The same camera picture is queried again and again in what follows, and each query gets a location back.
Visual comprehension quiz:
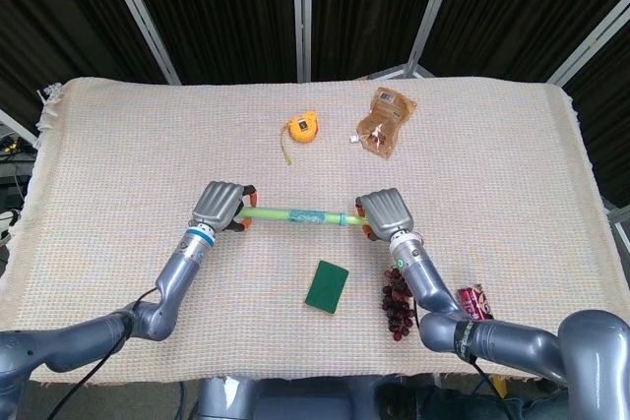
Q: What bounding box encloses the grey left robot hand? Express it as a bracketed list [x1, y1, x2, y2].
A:
[188, 179, 259, 235]

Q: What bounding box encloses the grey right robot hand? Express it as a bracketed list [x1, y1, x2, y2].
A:
[354, 187, 416, 242]

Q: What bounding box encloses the green tube stick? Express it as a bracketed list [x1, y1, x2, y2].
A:
[234, 205, 370, 230]

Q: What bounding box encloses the beige woven tablecloth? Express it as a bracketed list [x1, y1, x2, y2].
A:
[0, 76, 630, 388]

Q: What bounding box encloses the brown spouted refill pouch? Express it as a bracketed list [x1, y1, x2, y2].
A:
[348, 86, 418, 161]

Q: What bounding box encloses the dark red grape bunch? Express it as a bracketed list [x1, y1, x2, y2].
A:
[379, 266, 416, 343]

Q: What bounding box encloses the green yellow sponge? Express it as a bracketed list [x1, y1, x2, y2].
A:
[303, 259, 351, 316]

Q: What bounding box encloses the orange tape measure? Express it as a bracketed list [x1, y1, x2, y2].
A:
[280, 113, 322, 167]

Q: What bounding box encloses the red snack packet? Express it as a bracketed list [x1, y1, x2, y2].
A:
[456, 282, 495, 322]

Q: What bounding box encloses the grey robot torso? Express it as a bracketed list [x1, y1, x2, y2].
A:
[195, 373, 575, 420]

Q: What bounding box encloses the black strap with white print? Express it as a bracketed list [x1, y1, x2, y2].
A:
[454, 319, 479, 361]

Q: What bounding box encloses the black cable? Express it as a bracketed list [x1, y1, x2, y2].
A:
[45, 285, 164, 420]
[470, 358, 511, 420]

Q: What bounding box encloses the white screen frame post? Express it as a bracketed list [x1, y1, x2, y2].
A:
[544, 0, 630, 92]
[290, 0, 313, 84]
[96, 0, 183, 87]
[406, 0, 465, 80]

